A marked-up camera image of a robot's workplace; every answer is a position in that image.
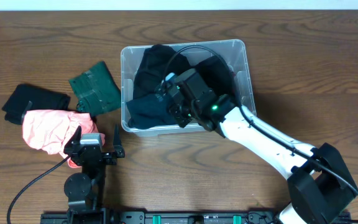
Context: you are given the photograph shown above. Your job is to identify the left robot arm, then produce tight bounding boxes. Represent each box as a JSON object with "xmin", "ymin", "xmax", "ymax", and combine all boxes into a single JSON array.
[{"xmin": 63, "ymin": 126, "xmax": 125, "ymax": 223}]

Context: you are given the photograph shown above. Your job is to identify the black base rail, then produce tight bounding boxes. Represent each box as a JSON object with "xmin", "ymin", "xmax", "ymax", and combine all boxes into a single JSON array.
[{"xmin": 40, "ymin": 208, "xmax": 352, "ymax": 224}]

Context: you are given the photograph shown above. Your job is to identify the clear plastic storage bin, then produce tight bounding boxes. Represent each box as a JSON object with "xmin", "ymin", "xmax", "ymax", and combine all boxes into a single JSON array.
[{"xmin": 121, "ymin": 39, "xmax": 257, "ymax": 137}]

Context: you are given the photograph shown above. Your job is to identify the black garment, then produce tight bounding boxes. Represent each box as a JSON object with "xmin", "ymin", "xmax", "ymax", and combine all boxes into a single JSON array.
[{"xmin": 133, "ymin": 44, "xmax": 234, "ymax": 99}]

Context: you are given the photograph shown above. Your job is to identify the dark navy cloth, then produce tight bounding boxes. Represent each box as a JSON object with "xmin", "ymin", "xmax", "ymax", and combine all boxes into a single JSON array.
[{"xmin": 126, "ymin": 93, "xmax": 176, "ymax": 129}]

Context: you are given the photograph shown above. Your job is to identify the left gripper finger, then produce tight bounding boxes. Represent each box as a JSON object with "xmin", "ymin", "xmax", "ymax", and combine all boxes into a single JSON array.
[
  {"xmin": 113, "ymin": 125, "xmax": 122, "ymax": 152},
  {"xmin": 64, "ymin": 126, "xmax": 82, "ymax": 149}
]

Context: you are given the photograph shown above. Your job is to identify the black cloth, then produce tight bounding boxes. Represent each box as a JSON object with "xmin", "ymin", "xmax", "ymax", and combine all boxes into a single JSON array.
[{"xmin": 2, "ymin": 83, "xmax": 70, "ymax": 125}]

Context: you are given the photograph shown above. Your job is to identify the dark green cloth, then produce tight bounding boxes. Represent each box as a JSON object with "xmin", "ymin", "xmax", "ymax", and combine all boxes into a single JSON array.
[{"xmin": 69, "ymin": 61, "xmax": 121, "ymax": 117}]

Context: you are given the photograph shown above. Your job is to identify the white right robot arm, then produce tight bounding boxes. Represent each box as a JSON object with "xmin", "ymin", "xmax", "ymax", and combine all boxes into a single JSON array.
[{"xmin": 156, "ymin": 69, "xmax": 357, "ymax": 223}]

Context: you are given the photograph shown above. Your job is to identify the salmon pink cloth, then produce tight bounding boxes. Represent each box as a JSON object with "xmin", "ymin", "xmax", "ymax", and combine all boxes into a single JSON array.
[{"xmin": 22, "ymin": 110, "xmax": 99, "ymax": 157}]

